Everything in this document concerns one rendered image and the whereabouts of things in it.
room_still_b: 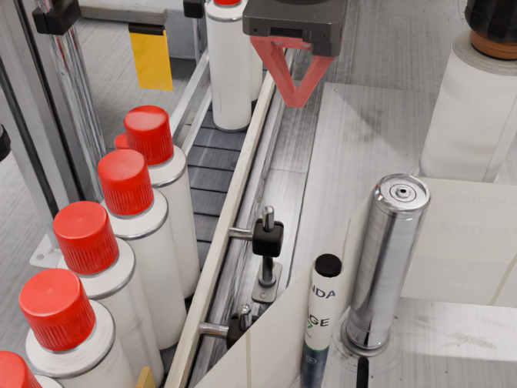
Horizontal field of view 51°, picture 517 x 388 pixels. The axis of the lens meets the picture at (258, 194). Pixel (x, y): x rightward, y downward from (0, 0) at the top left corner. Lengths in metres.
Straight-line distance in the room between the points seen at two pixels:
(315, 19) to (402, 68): 0.61
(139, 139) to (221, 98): 0.30
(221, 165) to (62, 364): 0.39
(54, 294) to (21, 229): 0.41
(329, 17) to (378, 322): 0.25
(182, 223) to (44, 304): 0.18
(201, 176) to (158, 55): 0.24
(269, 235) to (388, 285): 0.15
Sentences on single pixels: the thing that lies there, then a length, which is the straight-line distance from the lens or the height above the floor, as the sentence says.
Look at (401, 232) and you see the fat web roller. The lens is 0.38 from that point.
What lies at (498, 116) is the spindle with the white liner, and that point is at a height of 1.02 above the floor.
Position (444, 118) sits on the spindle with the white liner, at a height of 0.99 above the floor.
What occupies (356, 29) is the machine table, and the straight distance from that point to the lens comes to 1.07.
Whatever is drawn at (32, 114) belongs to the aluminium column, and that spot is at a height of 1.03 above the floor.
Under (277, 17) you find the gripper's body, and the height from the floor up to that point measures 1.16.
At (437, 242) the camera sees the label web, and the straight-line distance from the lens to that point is 0.45.
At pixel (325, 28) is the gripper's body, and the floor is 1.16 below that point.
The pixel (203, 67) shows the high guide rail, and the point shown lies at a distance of 0.69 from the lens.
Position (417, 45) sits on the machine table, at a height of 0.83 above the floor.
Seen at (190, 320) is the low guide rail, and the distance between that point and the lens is 0.48.
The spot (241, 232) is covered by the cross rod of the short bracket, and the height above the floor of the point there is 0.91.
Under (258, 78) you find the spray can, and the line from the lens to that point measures 0.75.
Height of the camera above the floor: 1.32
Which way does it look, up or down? 45 degrees down
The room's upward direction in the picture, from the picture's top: straight up
